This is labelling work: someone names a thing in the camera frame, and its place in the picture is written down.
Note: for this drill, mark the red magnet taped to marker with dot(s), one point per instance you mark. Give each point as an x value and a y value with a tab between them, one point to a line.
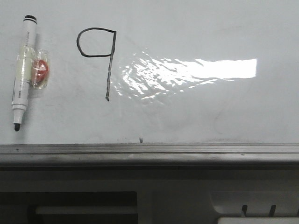
40	69

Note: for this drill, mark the white whiteboard marker pen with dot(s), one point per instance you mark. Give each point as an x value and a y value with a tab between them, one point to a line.
22	79

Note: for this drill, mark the grey aluminium whiteboard tray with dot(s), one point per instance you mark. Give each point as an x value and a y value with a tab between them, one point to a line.
148	155

